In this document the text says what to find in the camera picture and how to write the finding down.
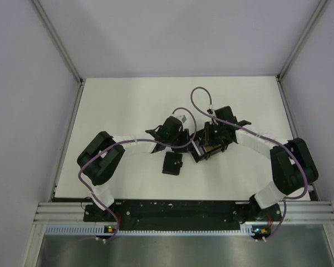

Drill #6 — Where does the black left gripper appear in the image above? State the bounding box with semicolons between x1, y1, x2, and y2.
166;128;194;152

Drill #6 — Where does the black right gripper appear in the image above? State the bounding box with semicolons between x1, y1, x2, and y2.
199;121;225;147

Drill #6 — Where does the black plastic card tray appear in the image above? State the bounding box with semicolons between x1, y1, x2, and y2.
189;130;229;163

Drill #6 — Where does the grey blue card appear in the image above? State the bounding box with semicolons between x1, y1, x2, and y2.
193;141;204;156

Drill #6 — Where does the black leather card holder wallet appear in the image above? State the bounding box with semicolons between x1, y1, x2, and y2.
162;152;183;176

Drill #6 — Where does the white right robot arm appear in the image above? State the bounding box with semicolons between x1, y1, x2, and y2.
200;106;319;220

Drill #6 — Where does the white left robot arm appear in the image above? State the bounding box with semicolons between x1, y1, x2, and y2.
77;115;190;221

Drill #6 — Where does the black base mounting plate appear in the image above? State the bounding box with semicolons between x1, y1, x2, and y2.
83;199;281;231

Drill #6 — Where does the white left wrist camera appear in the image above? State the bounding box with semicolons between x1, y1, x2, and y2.
173;115;186;124

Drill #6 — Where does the white slotted cable duct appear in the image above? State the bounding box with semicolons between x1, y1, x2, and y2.
45;224;260;236

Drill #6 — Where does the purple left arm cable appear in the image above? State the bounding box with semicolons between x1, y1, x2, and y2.
77;107;198;243

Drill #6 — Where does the aluminium front rail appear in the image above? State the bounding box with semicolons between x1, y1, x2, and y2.
34;201;334;225

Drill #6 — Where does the aluminium left frame post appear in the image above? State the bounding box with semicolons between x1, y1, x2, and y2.
30;0;84;85

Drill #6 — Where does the aluminium frame post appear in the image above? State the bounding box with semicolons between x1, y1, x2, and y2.
30;0;84;85
277;0;330;82

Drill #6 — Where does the aluminium right frame post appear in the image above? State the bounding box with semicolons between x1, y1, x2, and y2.
277;0;330;82

